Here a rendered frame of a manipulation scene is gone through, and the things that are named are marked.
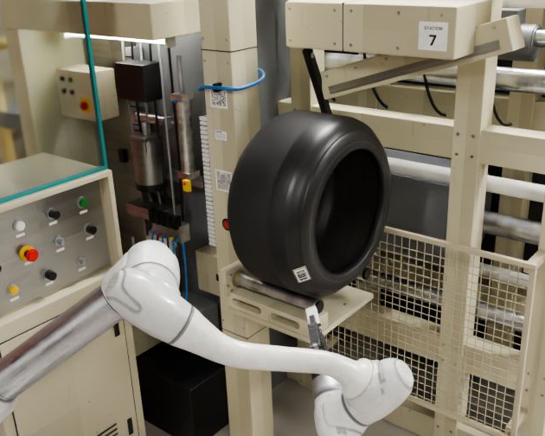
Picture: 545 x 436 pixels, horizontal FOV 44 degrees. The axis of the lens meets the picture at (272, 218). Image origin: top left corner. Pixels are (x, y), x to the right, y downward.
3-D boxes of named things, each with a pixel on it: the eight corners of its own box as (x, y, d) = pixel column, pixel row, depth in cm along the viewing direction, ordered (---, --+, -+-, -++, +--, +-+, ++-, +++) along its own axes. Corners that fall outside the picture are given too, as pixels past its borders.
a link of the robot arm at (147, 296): (196, 313, 147) (195, 285, 160) (125, 269, 142) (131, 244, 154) (160, 357, 150) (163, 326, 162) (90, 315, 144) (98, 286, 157)
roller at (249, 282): (234, 286, 234) (232, 275, 232) (242, 279, 237) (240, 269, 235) (317, 317, 214) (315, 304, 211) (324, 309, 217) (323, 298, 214)
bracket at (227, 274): (221, 295, 234) (219, 269, 230) (291, 254, 262) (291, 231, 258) (228, 298, 232) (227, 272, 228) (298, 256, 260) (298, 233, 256)
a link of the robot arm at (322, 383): (319, 413, 176) (315, 393, 180) (353, 402, 175) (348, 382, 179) (309, 396, 170) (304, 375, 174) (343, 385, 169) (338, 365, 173)
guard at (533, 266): (307, 359, 293) (304, 208, 267) (310, 356, 294) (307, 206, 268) (514, 444, 240) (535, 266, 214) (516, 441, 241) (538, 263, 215)
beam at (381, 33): (284, 48, 230) (283, 1, 224) (327, 38, 248) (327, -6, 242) (453, 61, 194) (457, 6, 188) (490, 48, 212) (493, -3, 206)
